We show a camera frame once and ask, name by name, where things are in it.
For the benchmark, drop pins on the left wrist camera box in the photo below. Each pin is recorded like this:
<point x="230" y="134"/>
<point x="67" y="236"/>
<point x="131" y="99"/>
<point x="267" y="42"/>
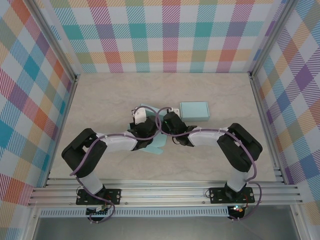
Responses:
<point x="140" y="115"/>

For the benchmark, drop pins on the aluminium side rail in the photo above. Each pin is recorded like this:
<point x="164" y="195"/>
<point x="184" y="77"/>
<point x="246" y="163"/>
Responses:
<point x="67" y="110"/>
<point x="263" y="110"/>

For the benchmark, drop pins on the grey metal sheet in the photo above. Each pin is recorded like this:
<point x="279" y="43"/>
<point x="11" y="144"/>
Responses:
<point x="162" y="230"/>

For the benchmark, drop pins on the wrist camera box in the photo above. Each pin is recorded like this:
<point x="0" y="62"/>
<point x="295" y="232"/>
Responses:
<point x="140" y="115"/>
<point x="175" y="110"/>

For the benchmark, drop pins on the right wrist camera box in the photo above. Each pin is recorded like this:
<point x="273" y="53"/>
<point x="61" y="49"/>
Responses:
<point x="175" y="110"/>

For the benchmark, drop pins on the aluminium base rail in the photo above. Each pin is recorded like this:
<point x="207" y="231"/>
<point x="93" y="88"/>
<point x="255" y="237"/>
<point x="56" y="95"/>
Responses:
<point x="162" y="193"/>

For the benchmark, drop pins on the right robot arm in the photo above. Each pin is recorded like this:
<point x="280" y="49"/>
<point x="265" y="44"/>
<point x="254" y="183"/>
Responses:
<point x="240" y="150"/>

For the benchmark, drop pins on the aluminium frame post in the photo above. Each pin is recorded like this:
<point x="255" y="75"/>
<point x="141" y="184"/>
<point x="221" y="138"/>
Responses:
<point x="271" y="37"/>
<point x="53" y="37"/>

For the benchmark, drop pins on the light blue paper box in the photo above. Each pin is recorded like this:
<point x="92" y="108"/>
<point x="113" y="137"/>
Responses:
<point x="157" y="145"/>
<point x="194" y="111"/>

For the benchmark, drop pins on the small black circuit board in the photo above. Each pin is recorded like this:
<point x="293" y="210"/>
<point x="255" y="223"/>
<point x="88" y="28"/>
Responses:
<point x="97" y="212"/>

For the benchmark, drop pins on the circuit board with lights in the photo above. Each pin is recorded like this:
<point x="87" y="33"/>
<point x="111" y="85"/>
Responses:
<point x="237" y="210"/>

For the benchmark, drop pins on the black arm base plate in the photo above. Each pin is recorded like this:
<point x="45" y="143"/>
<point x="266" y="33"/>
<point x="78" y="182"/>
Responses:
<point x="113" y="196"/>
<point x="217" y="195"/>

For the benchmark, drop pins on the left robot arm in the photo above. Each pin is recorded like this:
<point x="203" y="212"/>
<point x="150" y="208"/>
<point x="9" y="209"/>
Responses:
<point x="85" y="152"/>

